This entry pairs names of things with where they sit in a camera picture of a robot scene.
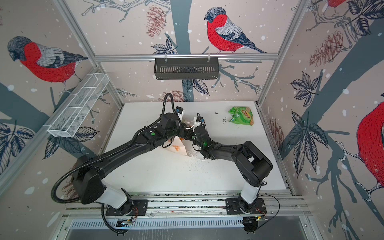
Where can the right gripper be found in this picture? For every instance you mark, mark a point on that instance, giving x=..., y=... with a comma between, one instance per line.
x=189, y=134

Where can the printed paper bag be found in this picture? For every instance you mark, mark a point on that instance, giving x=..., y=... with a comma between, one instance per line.
x=185, y=147

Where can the white wire mesh basket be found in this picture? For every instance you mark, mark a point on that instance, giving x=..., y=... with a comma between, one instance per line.
x=81, y=102

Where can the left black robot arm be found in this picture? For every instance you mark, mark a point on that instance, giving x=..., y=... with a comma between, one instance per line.
x=87, y=180

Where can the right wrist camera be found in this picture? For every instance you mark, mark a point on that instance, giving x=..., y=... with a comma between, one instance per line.
x=199, y=121

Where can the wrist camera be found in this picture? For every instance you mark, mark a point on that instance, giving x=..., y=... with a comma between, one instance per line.
x=199, y=121
x=180, y=111

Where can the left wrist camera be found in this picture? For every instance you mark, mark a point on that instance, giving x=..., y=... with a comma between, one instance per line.
x=180, y=111

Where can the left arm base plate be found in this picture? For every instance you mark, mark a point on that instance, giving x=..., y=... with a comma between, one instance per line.
x=131, y=208

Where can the black wall basket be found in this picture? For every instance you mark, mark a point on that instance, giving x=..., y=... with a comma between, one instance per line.
x=187, y=69

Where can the green snack packet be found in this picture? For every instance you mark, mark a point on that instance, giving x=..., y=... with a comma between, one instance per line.
x=241, y=116

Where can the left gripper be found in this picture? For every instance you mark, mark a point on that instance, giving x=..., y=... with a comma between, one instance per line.
x=182, y=133

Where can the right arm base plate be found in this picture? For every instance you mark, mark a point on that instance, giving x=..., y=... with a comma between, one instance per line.
x=239, y=206

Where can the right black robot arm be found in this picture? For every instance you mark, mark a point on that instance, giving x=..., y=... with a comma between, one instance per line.
x=251, y=163

